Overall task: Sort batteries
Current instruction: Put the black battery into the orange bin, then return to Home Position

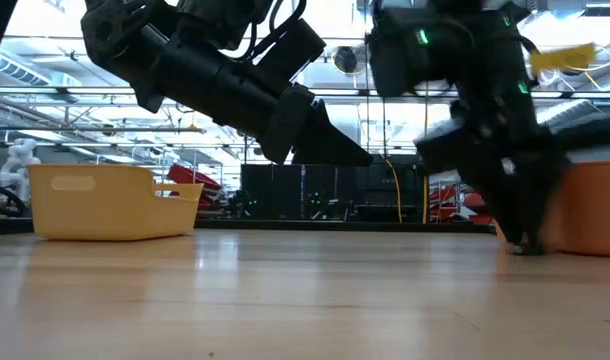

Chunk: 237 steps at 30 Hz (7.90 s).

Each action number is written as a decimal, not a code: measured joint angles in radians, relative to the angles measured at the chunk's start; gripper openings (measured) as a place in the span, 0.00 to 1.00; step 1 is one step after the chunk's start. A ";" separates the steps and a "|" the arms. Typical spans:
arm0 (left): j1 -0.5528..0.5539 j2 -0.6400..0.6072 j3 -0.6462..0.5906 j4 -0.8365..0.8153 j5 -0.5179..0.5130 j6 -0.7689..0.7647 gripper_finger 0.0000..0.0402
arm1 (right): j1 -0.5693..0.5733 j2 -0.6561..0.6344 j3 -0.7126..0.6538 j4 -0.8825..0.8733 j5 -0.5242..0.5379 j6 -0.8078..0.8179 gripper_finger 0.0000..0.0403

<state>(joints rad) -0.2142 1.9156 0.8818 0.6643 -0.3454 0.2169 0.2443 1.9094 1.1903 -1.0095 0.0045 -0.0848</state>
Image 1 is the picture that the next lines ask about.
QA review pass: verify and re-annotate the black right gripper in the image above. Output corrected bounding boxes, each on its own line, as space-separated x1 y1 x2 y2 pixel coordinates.
413 98 572 255

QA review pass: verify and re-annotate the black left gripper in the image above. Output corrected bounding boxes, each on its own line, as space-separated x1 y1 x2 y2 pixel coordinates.
203 58 375 169

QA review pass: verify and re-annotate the black equipment rack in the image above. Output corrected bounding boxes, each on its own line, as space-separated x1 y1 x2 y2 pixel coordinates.
240 163 429 223

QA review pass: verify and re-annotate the red machine part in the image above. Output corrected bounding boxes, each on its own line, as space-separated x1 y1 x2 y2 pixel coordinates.
166 163 224 212
429 186 497 227

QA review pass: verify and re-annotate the orange plastic bin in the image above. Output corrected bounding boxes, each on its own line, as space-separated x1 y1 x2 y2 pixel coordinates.
493 160 610 259

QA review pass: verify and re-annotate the round black ceiling fixture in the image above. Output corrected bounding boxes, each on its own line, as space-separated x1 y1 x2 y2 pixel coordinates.
331 45 362 77

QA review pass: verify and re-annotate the yellow tag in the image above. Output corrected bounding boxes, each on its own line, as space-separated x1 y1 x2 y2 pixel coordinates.
528 41 598 77

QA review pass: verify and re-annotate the yellow plastic bin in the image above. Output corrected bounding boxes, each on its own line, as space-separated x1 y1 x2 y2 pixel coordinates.
26 163 205 243

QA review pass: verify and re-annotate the white robot figure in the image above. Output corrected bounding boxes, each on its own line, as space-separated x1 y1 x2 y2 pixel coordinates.
0 137 43 202

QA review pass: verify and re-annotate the black metal table frame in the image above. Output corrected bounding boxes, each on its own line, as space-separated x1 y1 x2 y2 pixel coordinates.
0 216 494 236

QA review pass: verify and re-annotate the yellow floor cable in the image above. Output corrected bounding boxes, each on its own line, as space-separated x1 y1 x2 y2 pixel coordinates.
384 158 404 224

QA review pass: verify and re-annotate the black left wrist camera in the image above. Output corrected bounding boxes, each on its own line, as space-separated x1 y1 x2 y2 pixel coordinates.
254 18 328 84

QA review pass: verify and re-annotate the black cable loop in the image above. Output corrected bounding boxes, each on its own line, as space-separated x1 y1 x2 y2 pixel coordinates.
0 183 29 219

